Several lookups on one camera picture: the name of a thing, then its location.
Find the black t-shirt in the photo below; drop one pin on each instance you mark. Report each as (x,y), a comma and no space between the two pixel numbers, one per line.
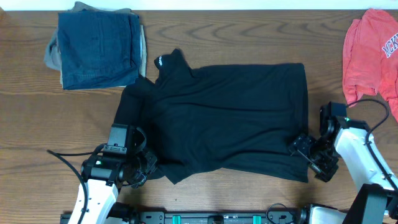
(241,117)

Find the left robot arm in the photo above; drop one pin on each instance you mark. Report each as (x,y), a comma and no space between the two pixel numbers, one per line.
(124,161)

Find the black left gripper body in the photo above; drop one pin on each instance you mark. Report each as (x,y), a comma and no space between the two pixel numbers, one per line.
(149,160)

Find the folded navy blue trousers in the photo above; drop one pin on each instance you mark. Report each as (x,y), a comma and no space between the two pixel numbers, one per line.
(99,49)

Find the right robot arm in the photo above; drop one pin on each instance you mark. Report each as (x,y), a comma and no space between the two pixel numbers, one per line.
(350,140)

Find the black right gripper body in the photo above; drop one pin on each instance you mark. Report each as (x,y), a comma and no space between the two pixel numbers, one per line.
(302,145)

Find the red printed t-shirt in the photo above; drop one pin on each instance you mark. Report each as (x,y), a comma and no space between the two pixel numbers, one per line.
(370,58)

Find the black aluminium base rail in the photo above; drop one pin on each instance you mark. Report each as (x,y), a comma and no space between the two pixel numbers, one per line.
(273,216)

